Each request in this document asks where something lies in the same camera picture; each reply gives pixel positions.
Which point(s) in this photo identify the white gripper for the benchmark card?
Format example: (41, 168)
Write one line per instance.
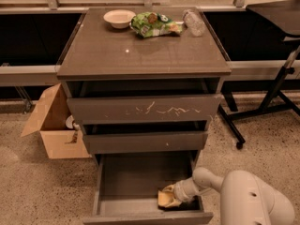
(180, 191)

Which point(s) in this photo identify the yellow sponge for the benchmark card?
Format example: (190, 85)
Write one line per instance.
(165, 199)

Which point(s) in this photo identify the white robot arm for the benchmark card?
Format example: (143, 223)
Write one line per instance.
(245, 199)

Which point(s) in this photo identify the grey bottom drawer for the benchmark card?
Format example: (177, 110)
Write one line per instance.
(128, 187)

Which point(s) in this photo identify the grey drawer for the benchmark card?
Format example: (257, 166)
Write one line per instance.
(128, 187)
(127, 110)
(145, 142)

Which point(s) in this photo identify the grey middle drawer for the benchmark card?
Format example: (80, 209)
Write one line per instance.
(145, 142)

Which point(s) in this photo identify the grey top drawer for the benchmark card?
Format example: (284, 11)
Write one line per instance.
(127, 110)

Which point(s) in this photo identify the grey drawer cabinet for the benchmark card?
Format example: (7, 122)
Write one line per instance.
(103, 62)

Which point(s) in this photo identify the cardboard box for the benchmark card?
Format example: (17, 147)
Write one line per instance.
(49, 119)

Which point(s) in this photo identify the white cup in box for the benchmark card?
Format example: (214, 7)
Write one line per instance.
(70, 123)

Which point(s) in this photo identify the green chip bag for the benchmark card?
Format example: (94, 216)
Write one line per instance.
(152, 24)

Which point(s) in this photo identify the clear plastic bottle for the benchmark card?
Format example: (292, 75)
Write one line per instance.
(194, 22)

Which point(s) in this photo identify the white bowl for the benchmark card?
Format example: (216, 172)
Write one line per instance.
(119, 18)

